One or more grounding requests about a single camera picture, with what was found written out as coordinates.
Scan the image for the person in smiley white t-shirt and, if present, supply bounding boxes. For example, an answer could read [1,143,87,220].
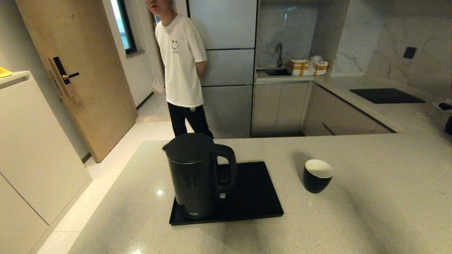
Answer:
[145,0,214,139]

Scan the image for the black electric kettle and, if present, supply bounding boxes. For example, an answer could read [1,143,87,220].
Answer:
[162,133,237,220]

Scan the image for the white storage cabinet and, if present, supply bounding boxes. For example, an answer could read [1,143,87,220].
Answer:
[0,71,93,254]

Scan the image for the metal kitchen faucet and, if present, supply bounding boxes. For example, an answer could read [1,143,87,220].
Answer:
[275,42,284,68]

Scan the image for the black mug white inside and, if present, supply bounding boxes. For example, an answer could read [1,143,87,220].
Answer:
[303,159,334,194]

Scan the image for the dark framed window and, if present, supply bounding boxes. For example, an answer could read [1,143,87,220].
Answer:
[110,0,138,55]

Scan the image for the beige kitchen counter cabinets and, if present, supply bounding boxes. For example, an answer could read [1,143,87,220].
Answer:
[251,72,452,137]

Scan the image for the black electronic door lock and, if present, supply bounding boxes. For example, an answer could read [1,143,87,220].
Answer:
[48,56,80,98]

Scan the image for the light wooden door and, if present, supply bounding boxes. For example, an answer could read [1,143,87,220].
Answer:
[15,0,139,163]

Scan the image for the black rectangular serving tray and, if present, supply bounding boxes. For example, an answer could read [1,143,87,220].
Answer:
[169,161,284,226]

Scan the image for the black induction cooktop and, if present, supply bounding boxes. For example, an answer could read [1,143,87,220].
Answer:
[350,88,426,104]

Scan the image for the silver refrigerator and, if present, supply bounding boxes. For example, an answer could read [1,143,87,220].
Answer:
[186,0,260,139]

